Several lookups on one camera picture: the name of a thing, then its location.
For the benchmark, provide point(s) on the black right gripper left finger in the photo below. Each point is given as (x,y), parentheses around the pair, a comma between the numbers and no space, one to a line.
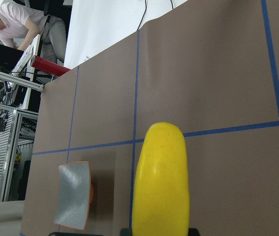
(126,232)

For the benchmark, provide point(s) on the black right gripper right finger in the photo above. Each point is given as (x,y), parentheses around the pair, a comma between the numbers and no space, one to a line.
(193,232)

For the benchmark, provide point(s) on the yellow banana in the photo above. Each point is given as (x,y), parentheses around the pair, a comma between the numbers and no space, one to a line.
(161,201)

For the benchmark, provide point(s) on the square blue plate orange rim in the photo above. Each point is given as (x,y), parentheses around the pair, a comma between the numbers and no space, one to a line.
(75,195)

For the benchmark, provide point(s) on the red cylinder bottle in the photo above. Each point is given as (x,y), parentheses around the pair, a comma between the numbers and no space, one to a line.
(48,66)

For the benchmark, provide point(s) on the person in pink shirt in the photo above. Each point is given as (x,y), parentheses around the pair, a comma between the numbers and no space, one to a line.
(18,21)

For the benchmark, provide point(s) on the aluminium frame post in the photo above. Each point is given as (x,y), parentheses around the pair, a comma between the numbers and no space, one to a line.
(21,82)

